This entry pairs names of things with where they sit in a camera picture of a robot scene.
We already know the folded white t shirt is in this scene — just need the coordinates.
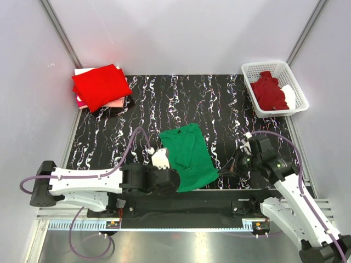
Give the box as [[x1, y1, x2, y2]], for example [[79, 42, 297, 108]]
[[74, 65, 124, 76]]

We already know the folded pink t shirt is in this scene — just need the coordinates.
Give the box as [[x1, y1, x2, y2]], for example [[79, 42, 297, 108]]
[[104, 97, 125, 108]]

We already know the aluminium frame rail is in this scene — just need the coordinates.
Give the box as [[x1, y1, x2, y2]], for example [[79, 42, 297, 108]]
[[35, 198, 335, 232]]

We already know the folded magenta t shirt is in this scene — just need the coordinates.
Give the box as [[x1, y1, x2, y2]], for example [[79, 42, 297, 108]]
[[76, 100, 87, 108]]

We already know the dark red t shirt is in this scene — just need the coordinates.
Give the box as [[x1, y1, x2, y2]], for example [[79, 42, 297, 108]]
[[251, 71, 289, 111]]

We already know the left aluminium corner post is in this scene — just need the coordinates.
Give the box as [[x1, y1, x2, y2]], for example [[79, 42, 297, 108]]
[[39, 0, 82, 68]]

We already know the aluminium corner post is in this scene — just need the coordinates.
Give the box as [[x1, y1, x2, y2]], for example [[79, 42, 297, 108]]
[[39, 0, 82, 68], [286, 0, 329, 66]]

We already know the white plastic basket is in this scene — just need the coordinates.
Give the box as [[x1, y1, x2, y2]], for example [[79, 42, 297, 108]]
[[241, 60, 309, 118]]

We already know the folded red t shirt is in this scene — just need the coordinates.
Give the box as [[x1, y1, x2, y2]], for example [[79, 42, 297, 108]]
[[72, 74, 132, 112]]

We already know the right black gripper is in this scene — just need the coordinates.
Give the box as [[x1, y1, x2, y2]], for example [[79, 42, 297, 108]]
[[218, 147, 261, 179]]

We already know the right aluminium corner post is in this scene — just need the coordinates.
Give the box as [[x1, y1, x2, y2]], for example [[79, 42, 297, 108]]
[[286, 0, 329, 66]]

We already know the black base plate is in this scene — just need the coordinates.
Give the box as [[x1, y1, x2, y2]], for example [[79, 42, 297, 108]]
[[86, 188, 282, 220]]

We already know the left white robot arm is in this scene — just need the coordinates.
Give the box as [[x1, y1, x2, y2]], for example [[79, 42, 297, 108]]
[[30, 161, 180, 217]]

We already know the white cloth in basket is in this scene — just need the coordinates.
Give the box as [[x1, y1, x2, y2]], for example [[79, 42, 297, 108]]
[[281, 85, 296, 110]]

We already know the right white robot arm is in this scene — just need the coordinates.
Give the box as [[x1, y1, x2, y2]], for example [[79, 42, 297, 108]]
[[222, 131, 350, 262]]

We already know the green t shirt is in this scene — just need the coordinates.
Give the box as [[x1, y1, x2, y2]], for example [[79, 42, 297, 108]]
[[160, 123, 219, 192]]

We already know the black marble pattern mat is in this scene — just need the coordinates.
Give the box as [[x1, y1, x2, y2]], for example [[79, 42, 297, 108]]
[[52, 73, 316, 198]]

